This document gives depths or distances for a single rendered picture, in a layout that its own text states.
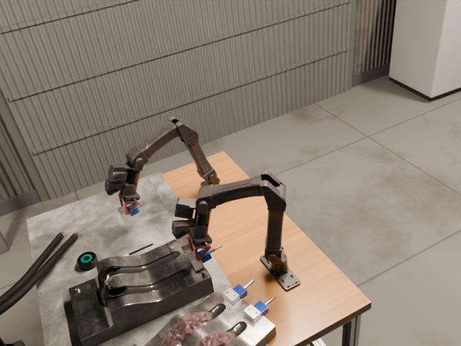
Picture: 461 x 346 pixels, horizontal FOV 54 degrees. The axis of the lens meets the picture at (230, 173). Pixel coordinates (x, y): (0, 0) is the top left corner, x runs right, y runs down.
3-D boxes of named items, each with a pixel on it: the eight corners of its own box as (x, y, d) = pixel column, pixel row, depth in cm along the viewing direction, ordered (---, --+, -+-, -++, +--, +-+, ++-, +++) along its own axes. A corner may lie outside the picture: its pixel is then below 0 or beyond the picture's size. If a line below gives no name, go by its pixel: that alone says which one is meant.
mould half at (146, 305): (190, 249, 192) (184, 226, 184) (214, 292, 172) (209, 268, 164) (73, 298, 177) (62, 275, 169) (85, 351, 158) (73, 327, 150)
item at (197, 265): (221, 246, 175) (217, 237, 172) (226, 254, 171) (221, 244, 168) (191, 263, 172) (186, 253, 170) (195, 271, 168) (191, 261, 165)
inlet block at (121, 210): (147, 203, 203) (144, 194, 200) (151, 209, 200) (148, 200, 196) (121, 217, 199) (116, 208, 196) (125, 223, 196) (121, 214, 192)
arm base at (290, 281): (285, 278, 164) (301, 270, 166) (257, 244, 179) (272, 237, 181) (286, 292, 169) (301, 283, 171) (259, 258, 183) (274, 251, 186)
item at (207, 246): (191, 265, 163) (195, 242, 160) (185, 254, 169) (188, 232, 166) (208, 263, 166) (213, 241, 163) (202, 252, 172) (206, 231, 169)
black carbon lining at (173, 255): (178, 252, 181) (174, 235, 176) (193, 279, 169) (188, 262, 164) (94, 287, 171) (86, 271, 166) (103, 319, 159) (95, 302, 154)
